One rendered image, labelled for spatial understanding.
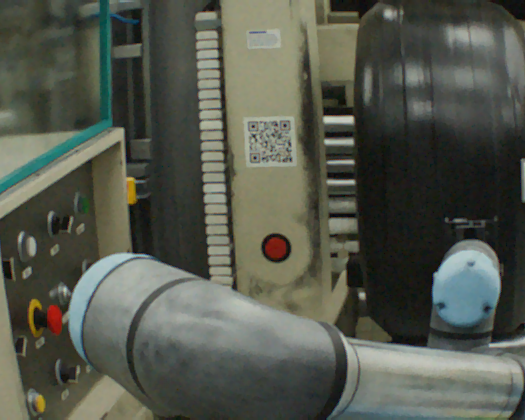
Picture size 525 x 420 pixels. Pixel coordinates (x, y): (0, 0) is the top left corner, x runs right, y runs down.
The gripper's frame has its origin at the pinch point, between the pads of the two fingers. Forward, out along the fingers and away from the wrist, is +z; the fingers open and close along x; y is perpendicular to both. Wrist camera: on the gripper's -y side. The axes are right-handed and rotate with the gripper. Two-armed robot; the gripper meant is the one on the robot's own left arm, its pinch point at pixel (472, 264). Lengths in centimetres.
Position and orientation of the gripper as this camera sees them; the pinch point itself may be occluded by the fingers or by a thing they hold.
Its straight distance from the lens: 157.2
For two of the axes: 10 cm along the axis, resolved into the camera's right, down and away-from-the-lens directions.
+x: -9.8, 0.2, 1.9
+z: 1.9, -1.0, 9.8
